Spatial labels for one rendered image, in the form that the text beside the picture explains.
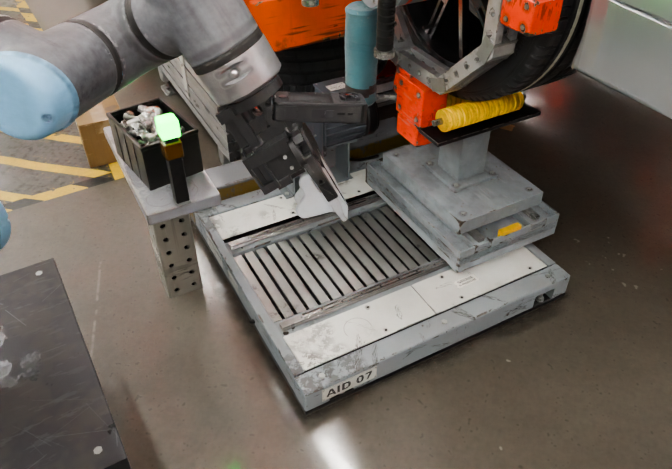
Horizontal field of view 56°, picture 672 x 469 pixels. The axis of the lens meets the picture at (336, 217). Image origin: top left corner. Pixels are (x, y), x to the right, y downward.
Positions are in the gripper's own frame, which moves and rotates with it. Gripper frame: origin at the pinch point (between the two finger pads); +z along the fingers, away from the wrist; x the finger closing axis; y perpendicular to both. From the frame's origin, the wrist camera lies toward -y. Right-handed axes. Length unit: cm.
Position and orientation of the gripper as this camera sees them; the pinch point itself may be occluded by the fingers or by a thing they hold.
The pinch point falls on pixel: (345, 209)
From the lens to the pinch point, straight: 82.8
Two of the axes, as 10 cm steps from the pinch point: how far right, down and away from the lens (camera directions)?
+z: 4.7, 7.6, 4.5
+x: 1.0, 4.6, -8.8
